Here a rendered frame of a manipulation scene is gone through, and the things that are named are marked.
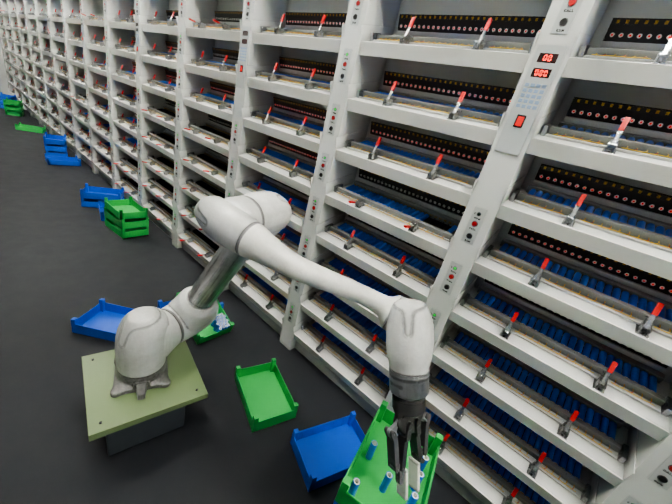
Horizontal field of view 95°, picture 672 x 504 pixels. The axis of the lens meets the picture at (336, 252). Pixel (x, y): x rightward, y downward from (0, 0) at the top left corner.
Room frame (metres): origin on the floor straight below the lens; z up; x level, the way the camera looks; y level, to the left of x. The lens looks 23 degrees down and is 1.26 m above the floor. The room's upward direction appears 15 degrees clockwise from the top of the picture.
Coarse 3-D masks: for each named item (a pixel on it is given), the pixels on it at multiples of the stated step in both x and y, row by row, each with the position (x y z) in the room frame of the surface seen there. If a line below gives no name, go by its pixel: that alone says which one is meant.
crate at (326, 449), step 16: (352, 416) 1.01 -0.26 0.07; (304, 432) 0.90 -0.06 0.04; (320, 432) 0.94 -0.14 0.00; (336, 432) 0.96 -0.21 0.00; (352, 432) 0.98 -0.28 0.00; (304, 448) 0.86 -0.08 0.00; (320, 448) 0.87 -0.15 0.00; (336, 448) 0.89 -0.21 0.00; (352, 448) 0.91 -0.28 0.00; (304, 464) 0.76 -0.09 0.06; (320, 464) 0.81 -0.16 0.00; (336, 464) 0.82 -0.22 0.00; (304, 480) 0.73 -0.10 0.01; (320, 480) 0.72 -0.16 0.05
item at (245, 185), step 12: (240, 180) 1.82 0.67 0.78; (252, 180) 1.89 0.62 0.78; (264, 180) 1.89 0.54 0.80; (276, 180) 1.85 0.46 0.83; (240, 192) 1.76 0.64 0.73; (276, 192) 1.75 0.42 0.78; (288, 192) 1.76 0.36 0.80; (300, 192) 1.72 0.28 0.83; (300, 204) 1.64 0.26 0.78; (300, 216) 1.54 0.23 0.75; (300, 228) 1.46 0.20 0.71
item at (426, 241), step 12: (336, 180) 1.43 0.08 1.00; (348, 180) 1.51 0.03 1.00; (360, 180) 1.51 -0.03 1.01; (396, 192) 1.39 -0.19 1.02; (336, 204) 1.35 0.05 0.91; (348, 204) 1.31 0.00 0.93; (420, 204) 1.32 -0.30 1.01; (360, 216) 1.28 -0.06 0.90; (372, 216) 1.24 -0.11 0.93; (384, 216) 1.24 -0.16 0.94; (456, 216) 1.22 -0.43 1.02; (384, 228) 1.20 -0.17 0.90; (396, 228) 1.17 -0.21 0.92; (408, 228) 1.16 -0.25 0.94; (408, 240) 1.14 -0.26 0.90; (420, 240) 1.11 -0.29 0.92; (432, 240) 1.09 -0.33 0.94; (444, 240) 1.10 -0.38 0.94; (432, 252) 1.08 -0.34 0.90; (444, 252) 1.05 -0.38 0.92
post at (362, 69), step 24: (384, 0) 1.46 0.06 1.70; (360, 24) 1.40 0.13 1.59; (384, 24) 1.49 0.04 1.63; (336, 72) 1.44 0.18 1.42; (360, 72) 1.43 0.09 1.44; (336, 96) 1.42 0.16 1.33; (360, 120) 1.49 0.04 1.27; (336, 168) 1.42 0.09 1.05; (312, 192) 1.44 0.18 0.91; (312, 240) 1.40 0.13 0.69; (312, 288) 1.45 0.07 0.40; (288, 336) 1.41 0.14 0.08
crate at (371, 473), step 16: (384, 400) 0.75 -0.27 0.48; (384, 416) 0.74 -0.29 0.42; (368, 432) 0.64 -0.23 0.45; (384, 432) 0.70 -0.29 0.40; (368, 448) 0.63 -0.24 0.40; (384, 448) 0.64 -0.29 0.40; (432, 448) 0.66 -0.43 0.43; (352, 464) 0.54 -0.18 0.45; (368, 464) 0.58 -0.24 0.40; (384, 464) 0.60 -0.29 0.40; (432, 464) 0.61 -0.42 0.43; (352, 480) 0.53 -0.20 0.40; (368, 480) 0.54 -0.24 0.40; (432, 480) 0.55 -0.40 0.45; (336, 496) 0.48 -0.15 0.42; (352, 496) 0.46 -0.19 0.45; (368, 496) 0.50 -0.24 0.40; (384, 496) 0.51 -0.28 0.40; (400, 496) 0.52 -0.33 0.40
